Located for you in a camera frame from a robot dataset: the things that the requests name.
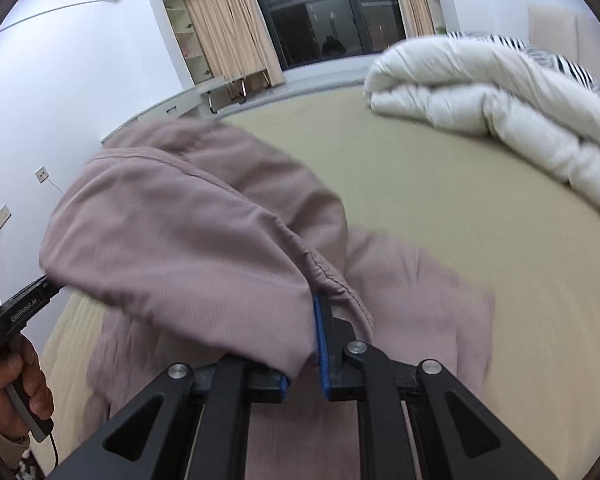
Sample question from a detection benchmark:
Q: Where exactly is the wall power socket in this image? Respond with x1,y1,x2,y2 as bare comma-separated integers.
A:
35,167,50,183

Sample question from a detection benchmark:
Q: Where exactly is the white folded duvet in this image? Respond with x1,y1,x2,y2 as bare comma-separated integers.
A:
363,36,600,211

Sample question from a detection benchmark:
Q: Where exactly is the person's left hand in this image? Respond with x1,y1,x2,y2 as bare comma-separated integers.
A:
0,334,55,442

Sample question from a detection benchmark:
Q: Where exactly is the white wall-mounted desk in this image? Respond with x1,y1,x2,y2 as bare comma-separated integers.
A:
100,76,226,144

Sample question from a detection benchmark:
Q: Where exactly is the olive green bed sheet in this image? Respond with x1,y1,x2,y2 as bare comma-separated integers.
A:
43,90,600,479

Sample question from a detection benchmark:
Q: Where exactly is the beige padded headboard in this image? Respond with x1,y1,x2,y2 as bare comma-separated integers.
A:
528,6,600,81

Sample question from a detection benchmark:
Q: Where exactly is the left built-in shelf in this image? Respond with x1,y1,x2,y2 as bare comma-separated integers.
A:
162,0,213,84

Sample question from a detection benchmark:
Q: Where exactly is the white wall cable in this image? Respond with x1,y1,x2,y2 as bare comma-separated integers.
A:
45,174,67,201

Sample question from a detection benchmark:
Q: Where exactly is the left beige curtain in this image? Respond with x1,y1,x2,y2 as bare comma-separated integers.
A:
184,0,285,87

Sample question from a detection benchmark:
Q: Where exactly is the mauve hooded down coat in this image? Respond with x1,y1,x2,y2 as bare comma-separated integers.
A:
40,119,494,479

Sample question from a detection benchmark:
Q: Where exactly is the zebra striped pillow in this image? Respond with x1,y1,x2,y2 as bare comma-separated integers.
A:
446,32,600,98

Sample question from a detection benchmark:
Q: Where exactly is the wall light switch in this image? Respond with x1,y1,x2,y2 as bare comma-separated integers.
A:
0,205,12,231

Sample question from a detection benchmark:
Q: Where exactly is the small folding table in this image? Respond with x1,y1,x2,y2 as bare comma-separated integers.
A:
196,70,271,115

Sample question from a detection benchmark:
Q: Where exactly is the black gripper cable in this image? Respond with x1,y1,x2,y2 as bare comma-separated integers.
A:
42,431,60,476

